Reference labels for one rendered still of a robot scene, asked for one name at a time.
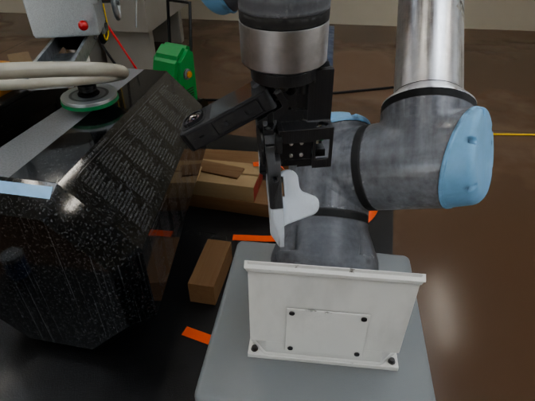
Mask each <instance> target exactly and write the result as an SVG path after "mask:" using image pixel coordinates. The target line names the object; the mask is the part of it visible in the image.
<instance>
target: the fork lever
mask: <svg viewBox="0 0 535 401"><path fill-rule="evenodd" d="M104 28H105V29H106V30H107V31H108V24H107V22H105V23H104ZM98 36H99V35H98ZM98 36H85V37H84V39H83V40H82V42H81V44H80V46H79V48H78V49H77V50H76V52H75V53H59V52H60V51H61V49H62V48H63V46H62V44H61V39H60V38H59V37H55V38H52V39H51V41H50V42H49V43H48V44H47V45H46V46H45V47H44V48H43V50H42V51H41V52H40V54H39V55H38V56H37V57H36V59H35V60H34V61H84V62H86V60H87V59H88V56H89V54H90V52H91V51H92V48H93V46H94V44H95V43H96V40H97V38H98ZM73 87H74V86H71V87H54V88H37V89H28V91H35V90H46V89H58V88H73Z"/></svg>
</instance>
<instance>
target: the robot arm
mask: <svg viewBox="0 0 535 401"><path fill-rule="evenodd" d="M202 2H203V3H204V4H205V6H206V7H207V8H208V9H210V10H211V11H213V12H214V13H215V14H219V15H226V14H230V13H232V14H234V13H236V12H237V11H238V12H239V31H240V55H241V61H242V63H243V64H244V65H245V66H246V67H247V68H249V69H251V78H252V81H250V82H249V83H247V84H245V85H243V86H242V87H240V88H237V89H236V90H235V91H232V92H230V93H228V94H227V95H225V96H223V97H221V98H220V99H218V100H216V101H214V102H213V103H211V104H209V105H207V106H206V107H203V108H202V109H199V110H198V111H195V112H193V113H191V114H190V115H187V116H186V117H185V118H184V120H183V123H182V129H181V133H180V137H181V138H182V140H183V141H184V142H185V144H186V145H187V146H188V147H189V148H190V149H191V150H192V151H195V150H198V149H200V148H202V147H203V146H206V145H208V144H210V143H211V142H213V141H215V140H217V139H218V138H220V137H222V136H224V135H226V134H228V133H230V132H232V131H233V130H235V129H237V128H239V127H242V126H243V125H245V124H246V123H249V122H251V121H252V120H254V119H255V120H256V137H257V145H258V154H259V171H260V173H261V174H263V175H264V176H265V177H266V186H267V201H268V214H269V222H270V233H271V236H272V237H273V239H274V240H275V242H276V245H275V247H274V249H273V252H272V253H271V262H272V263H292V264H302V265H313V266H324V267H344V268H355V269H366V270H376V271H378V270H379V262H378V258H377V254H376V252H375V249H374V246H373V242H372V240H371V237H370V234H369V228H368V226H369V211H380V210H400V209H424V208H445V209H449V208H454V207H461V206H468V205H474V204H477V203H479V202H480V201H481V200H482V199H483V198H484V197H485V196H486V194H487V192H488V189H489V187H490V181H491V177H492V168H493V162H494V134H493V131H492V122H491V117H490V113H489V111H488V110H487V109H486V108H484V107H480V106H477V100H476V98H475V97H474V96H473V95H472V94H471V93H470V92H468V91H466V90H464V0H398V15H397V30H396V60H395V76H394V91H393V94H392V95H390V96H389V97H388V98H387V99H386V100H385V101H384V102H383V103H382V105H381V121H380V122H379V123H373V124H371V123H370V121H369V120H368V119H367V118H366V117H364V116H362V115H359V114H354V115H351V114H350V113H349V112H344V111H334V112H331V108H332V97H333V86H334V67H333V66H332V65H331V66H330V62H329V60H328V58H327V49H328V36H329V24H330V3H331V0H202ZM288 165H289V168H288V169H285V170H283V171H281V166H288ZM281 177H283V192H284V196H283V193H282V181H281Z"/></svg>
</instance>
